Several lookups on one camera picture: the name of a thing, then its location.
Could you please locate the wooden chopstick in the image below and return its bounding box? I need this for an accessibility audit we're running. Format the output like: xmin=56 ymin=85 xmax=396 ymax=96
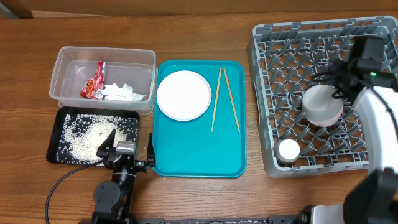
xmin=211 ymin=67 xmax=222 ymax=132
xmin=223 ymin=68 xmax=241 ymax=133

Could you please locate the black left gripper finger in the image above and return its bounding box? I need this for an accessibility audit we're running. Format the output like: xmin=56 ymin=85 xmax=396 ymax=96
xmin=147 ymin=133 xmax=156 ymax=167
xmin=96 ymin=129 xmax=116 ymax=157

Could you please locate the teal serving tray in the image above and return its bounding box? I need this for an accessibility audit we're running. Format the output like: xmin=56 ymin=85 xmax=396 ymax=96
xmin=152 ymin=60 xmax=247 ymax=178

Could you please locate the white napkin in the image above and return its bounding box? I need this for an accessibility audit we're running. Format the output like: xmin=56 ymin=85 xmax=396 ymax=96
xmin=101 ymin=83 xmax=146 ymax=101

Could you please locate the black plastic tray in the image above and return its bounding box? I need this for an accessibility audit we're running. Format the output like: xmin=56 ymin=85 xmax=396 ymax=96
xmin=46 ymin=106 xmax=139 ymax=164

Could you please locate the red snack wrapper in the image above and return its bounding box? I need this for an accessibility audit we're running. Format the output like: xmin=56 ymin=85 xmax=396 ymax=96
xmin=80 ymin=61 xmax=106 ymax=100

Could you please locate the spilled white rice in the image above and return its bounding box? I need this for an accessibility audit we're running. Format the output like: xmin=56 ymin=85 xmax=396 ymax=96
xmin=55 ymin=114 xmax=139 ymax=164

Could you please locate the clear plastic bin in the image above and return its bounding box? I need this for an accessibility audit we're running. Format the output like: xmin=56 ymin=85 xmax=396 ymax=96
xmin=49 ymin=46 xmax=157 ymax=115

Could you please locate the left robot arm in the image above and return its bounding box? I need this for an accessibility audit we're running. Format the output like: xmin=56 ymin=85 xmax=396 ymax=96
xmin=91 ymin=130 xmax=156 ymax=223

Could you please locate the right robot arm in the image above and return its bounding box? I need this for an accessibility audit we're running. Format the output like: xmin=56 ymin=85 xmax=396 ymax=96
xmin=297 ymin=36 xmax=397 ymax=224

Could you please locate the white paper cup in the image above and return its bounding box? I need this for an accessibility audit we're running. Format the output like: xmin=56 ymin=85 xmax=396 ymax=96
xmin=275 ymin=139 xmax=300 ymax=164

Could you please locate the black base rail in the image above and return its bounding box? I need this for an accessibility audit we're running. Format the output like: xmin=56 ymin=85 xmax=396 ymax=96
xmin=77 ymin=203 xmax=346 ymax=224

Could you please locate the white round plate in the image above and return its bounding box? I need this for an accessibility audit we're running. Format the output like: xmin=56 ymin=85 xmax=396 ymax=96
xmin=156 ymin=70 xmax=212 ymax=121

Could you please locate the white bowl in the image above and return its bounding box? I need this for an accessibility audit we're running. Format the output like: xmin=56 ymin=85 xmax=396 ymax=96
xmin=302 ymin=85 xmax=343 ymax=127

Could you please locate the grey dishwasher rack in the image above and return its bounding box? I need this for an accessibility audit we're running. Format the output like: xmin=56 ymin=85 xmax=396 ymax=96
xmin=248 ymin=16 xmax=397 ymax=178

